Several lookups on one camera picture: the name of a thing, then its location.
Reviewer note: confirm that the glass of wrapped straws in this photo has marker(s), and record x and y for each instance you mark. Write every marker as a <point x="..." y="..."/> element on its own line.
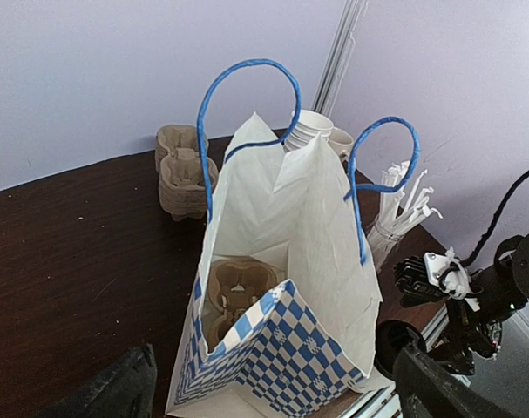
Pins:
<point x="398" y="213"/>

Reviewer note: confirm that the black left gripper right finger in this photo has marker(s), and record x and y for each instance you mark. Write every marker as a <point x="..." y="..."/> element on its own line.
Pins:
<point x="426" y="390"/>

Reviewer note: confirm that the right aluminium frame post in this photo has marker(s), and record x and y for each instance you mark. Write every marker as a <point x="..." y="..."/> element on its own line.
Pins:
<point x="339" y="57"/>

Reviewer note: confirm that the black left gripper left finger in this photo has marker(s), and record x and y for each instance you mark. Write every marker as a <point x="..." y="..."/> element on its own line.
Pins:
<point x="124" y="389"/>

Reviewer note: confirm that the single brown pulp cup carrier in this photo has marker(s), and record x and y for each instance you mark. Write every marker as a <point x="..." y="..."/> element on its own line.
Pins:
<point x="234" y="285"/>

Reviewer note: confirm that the brown pulp cup carrier stack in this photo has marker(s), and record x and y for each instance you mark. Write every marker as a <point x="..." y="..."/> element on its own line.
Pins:
<point x="182" y="193"/>

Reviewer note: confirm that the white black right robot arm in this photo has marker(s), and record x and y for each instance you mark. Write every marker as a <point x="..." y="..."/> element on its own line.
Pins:
<point x="515" y="249"/>

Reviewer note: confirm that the stack of paper cups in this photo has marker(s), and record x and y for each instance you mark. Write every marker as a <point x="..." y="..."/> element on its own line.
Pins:
<point x="309" y="125"/>

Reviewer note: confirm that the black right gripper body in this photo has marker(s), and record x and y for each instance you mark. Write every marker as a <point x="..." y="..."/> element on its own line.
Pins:
<point x="476" y="323"/>

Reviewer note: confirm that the black plastic cup lid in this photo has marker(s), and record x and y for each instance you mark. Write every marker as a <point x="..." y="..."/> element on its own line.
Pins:
<point x="391" y="337"/>

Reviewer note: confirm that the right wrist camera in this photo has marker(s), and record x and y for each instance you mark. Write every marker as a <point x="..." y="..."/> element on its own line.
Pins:
<point x="434" y="277"/>

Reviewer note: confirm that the beige ceramic mug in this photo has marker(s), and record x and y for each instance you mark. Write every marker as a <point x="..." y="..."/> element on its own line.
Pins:
<point x="341" y="142"/>

